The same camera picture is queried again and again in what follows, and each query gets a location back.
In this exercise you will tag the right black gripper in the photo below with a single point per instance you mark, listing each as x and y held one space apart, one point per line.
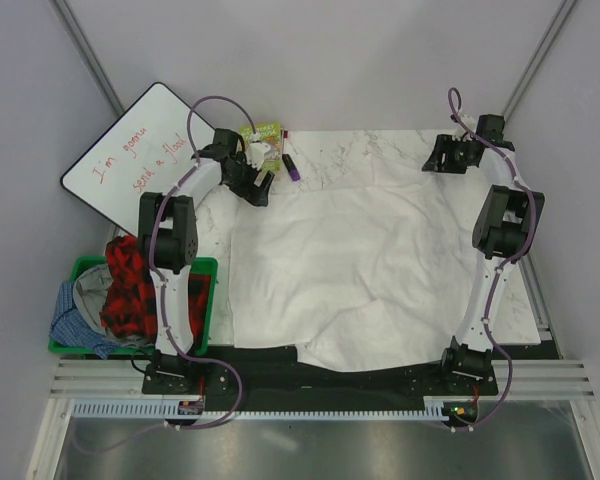
443 145

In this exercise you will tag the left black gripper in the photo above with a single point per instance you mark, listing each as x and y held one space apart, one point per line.
251 193

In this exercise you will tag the white long sleeve shirt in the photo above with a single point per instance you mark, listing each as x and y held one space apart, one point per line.
372 272

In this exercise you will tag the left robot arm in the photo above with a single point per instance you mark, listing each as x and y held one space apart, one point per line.
168 240

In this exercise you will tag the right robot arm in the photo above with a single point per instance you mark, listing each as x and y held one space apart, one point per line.
502 235

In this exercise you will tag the green paperback book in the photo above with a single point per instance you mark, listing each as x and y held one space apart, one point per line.
272 134

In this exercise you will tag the purple marker pen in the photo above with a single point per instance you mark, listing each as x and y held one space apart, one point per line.
291 168

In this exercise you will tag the white whiteboard with red writing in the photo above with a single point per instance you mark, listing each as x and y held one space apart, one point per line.
148 148

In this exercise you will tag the green plastic bin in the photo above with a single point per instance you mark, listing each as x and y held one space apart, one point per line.
204 268

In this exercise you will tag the red black plaid shirt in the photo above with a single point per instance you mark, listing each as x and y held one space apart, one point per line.
130 306

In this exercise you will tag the grey shirt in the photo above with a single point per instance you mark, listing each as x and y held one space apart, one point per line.
89 294

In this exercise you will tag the blue checked shirt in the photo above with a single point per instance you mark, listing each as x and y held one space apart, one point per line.
69 332

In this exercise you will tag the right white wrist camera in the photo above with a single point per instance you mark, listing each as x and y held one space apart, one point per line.
465 127

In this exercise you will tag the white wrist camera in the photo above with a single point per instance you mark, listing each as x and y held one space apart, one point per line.
465 127
256 151

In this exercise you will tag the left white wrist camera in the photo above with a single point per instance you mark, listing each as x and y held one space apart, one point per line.
256 151

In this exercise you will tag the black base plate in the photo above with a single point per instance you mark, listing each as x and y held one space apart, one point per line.
273 377

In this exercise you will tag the white slotted cable duct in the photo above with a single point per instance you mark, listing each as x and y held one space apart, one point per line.
182 410

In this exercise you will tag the aluminium rail frame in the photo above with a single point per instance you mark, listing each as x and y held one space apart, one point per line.
114 379

